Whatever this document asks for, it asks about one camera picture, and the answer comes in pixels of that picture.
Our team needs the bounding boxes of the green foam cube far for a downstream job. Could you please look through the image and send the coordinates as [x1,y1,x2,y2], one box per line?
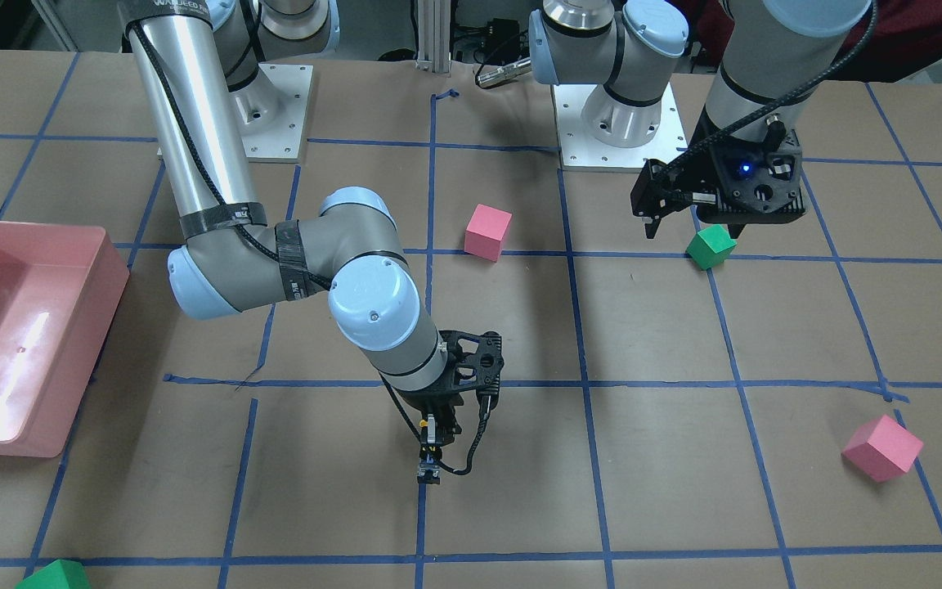
[15,560,92,589]

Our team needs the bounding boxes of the pink plastic bin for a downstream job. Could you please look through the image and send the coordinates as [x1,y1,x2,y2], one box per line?
[0,221,128,457]

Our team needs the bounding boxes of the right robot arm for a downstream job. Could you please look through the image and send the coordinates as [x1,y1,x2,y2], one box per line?
[117,1,461,447]

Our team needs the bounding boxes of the green foam cube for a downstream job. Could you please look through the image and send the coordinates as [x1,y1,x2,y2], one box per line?
[15,560,92,589]
[685,224,738,271]

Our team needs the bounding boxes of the pink foam cube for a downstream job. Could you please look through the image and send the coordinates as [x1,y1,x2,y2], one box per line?
[841,415,924,483]
[463,204,513,263]

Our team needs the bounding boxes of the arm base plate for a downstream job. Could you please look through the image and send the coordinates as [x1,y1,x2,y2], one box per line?
[225,64,313,164]
[552,83,688,173]

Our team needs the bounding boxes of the pink foam cube centre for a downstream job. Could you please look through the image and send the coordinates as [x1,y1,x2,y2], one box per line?
[463,204,513,263]

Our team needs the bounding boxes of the aluminium frame post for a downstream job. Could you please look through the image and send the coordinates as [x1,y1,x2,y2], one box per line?
[414,0,455,77]

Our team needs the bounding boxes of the green foam cube near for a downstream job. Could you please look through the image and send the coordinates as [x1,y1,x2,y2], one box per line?
[685,224,738,271]

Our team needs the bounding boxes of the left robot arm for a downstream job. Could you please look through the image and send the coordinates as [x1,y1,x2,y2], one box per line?
[527,1,878,238]

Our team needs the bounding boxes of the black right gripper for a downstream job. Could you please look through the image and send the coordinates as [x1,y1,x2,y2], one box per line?
[397,359,464,459]

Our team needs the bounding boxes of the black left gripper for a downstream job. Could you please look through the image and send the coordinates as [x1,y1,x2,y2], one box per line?
[631,137,764,240]

